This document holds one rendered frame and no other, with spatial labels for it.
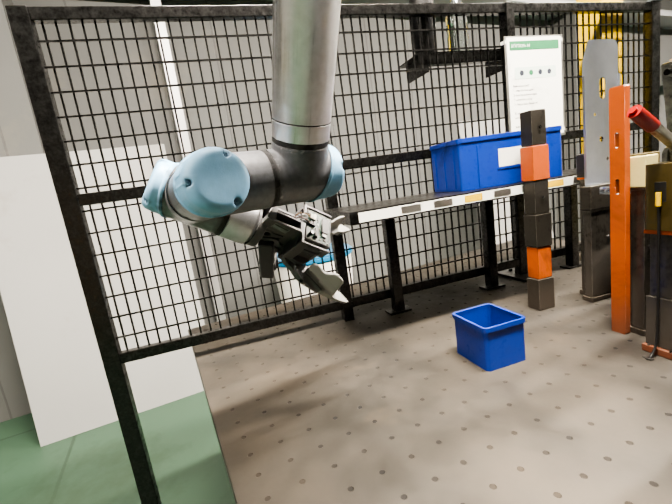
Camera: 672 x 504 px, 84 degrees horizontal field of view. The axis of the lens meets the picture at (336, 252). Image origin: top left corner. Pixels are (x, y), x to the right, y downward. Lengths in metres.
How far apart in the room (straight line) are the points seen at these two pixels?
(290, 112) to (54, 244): 2.08
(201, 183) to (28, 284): 2.09
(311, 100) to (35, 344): 2.21
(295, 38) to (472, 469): 0.57
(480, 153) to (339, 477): 0.79
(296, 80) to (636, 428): 0.65
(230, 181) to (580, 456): 0.57
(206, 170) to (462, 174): 0.72
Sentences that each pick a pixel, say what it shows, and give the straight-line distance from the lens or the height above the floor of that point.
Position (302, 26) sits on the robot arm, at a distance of 0.46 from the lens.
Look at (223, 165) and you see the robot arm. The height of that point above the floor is 1.13.
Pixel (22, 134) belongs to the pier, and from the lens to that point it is 2.58.
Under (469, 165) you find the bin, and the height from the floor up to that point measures 1.09.
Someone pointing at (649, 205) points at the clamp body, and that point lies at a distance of 0.87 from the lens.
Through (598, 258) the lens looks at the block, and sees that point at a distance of 1.18.
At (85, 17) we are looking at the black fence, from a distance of 1.10.
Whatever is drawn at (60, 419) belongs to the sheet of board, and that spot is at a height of 0.10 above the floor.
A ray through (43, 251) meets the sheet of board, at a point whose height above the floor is 0.97.
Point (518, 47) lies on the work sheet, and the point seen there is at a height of 1.42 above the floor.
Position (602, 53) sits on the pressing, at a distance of 1.20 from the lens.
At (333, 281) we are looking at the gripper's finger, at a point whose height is 0.94.
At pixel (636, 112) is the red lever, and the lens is 0.79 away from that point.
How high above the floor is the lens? 1.10
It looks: 10 degrees down
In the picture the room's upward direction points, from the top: 8 degrees counter-clockwise
